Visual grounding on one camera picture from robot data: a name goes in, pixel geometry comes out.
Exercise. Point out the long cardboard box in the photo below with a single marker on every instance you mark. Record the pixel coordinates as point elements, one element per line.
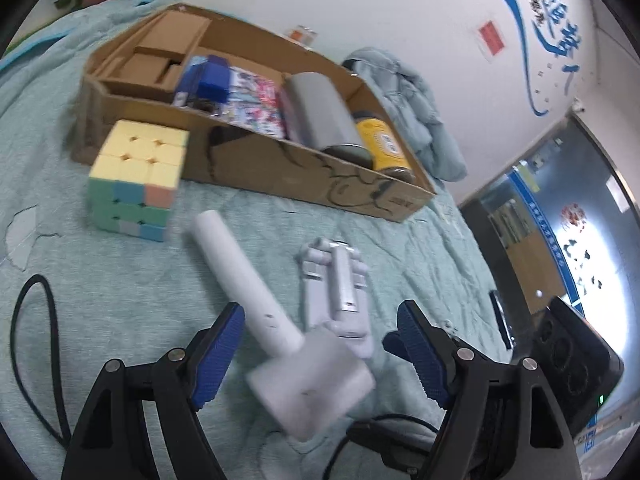
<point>280,170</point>

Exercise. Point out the small orange label jar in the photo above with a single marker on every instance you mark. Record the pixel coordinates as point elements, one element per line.
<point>302,37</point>

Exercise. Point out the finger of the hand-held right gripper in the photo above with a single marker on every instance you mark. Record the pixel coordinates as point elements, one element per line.
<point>395,440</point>

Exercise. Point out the light green printed quilt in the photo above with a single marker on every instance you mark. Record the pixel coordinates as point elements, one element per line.
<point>125,285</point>

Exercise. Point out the white handheld lint remover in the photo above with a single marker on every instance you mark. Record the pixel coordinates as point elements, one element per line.
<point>310,385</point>

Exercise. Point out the blue box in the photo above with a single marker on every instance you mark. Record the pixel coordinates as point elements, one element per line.
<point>210,80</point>

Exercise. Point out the black flat device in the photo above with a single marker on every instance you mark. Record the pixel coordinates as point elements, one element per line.
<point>501,320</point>

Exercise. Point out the white folding phone stand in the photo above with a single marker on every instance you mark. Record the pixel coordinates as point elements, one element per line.
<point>345,290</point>

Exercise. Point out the light blue puffer jacket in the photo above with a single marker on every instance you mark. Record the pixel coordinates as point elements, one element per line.
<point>425,110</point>

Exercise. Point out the blue wall decal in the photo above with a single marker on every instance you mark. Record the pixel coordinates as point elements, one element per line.
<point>517,15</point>

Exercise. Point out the silver cylindrical tin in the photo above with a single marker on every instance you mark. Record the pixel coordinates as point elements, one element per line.
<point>320,110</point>

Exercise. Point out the pastel puzzle cube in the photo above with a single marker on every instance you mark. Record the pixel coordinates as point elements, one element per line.
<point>135,180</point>

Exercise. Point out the glass door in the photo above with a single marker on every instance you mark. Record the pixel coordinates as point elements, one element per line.
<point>550,210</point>

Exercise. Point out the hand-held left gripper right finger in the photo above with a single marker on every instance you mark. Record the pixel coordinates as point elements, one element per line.
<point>420,350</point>

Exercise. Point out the yellow label jar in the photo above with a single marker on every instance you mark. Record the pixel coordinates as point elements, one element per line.
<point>382,142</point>

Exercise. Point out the colourful printed box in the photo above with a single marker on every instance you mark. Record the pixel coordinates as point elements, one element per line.
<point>255,100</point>

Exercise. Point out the red wall sign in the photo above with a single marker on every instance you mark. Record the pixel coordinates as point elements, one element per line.
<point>492,39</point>

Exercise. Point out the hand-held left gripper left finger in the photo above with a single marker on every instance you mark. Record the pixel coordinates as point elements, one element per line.
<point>220,355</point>

